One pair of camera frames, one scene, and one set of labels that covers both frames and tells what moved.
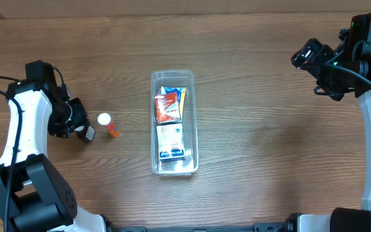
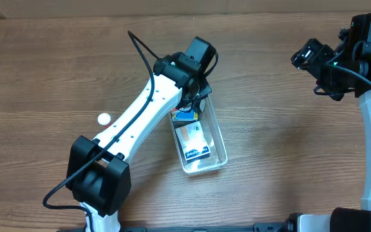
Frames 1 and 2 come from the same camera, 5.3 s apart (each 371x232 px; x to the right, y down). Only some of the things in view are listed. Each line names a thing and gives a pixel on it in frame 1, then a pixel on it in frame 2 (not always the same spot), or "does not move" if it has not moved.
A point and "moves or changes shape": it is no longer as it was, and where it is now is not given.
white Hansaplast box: [171, 143] to [193, 142]
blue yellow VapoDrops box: [181, 93] moves or changes shape
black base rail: [286, 227] does not move
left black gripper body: [75, 119] to [197, 97]
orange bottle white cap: [105, 119] does not move
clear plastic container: [174, 122] to [218, 157]
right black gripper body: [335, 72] does not move
